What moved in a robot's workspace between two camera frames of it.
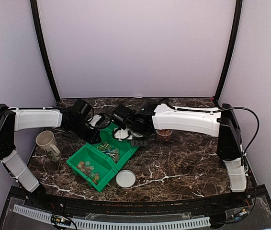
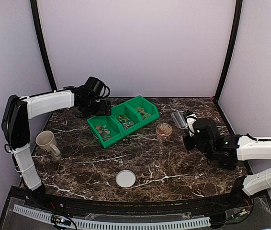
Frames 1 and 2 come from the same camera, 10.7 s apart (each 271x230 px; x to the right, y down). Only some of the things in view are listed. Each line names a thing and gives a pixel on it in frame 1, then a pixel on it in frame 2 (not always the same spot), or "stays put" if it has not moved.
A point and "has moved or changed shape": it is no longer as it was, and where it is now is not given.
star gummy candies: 86,167 -> 105,133
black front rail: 248,193 stays put
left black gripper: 91,138 -> 101,111
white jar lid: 125,178 stays put
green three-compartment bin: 96,164 has moved or changed shape
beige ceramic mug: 46,141 stays put
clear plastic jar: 163,135 stays put
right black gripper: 143,142 -> 188,146
